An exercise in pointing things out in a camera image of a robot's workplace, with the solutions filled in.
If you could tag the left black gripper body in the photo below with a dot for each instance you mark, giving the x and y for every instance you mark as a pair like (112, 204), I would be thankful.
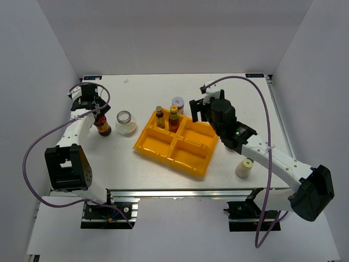
(100, 102)

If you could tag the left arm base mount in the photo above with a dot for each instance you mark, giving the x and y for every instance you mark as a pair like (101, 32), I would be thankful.
(98, 217)

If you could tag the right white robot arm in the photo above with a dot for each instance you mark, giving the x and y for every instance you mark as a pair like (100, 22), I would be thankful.
(310, 189)

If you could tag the round clear glass jar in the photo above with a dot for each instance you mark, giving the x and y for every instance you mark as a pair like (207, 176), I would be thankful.
(125, 122)

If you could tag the yellow-capped white spice shaker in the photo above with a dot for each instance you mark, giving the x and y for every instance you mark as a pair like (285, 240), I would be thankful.
(243, 169)

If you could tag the left blue table sticker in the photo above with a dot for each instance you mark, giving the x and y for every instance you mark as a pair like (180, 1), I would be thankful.
(92, 78)

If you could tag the red sauce bottle yellow cap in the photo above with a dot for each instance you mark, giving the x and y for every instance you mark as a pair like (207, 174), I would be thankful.
(173, 119)

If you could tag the yellow four-compartment plastic tray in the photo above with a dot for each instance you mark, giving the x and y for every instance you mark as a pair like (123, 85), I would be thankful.
(190, 149)

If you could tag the small brown yellow-label bottle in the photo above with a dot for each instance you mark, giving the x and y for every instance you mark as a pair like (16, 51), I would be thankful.
(160, 120)

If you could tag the blue table sticker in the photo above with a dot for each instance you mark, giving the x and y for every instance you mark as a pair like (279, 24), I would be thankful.
(254, 75)
(92, 78)

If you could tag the right blue table sticker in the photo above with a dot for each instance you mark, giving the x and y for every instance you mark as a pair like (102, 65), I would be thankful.
(254, 75)

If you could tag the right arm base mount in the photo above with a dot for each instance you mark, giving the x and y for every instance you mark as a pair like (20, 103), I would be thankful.
(243, 216)

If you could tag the white-lidded dark sauce jar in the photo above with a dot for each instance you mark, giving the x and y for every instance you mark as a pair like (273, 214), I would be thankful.
(179, 102)

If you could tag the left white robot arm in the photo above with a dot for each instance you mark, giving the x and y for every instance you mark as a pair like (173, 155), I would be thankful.
(67, 164)

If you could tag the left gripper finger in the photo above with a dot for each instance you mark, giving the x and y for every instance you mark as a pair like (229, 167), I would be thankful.
(105, 109)
(96, 116)

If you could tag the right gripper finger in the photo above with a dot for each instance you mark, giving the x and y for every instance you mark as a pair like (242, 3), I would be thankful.
(206, 113)
(196, 109)

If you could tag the aluminium table frame rail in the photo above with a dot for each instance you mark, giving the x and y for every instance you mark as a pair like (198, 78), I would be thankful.
(181, 193)

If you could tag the red-capped chili sauce jar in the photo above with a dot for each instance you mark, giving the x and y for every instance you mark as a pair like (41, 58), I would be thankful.
(103, 126)

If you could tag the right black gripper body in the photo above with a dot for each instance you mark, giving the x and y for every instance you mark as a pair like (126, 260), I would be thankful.
(215, 125)

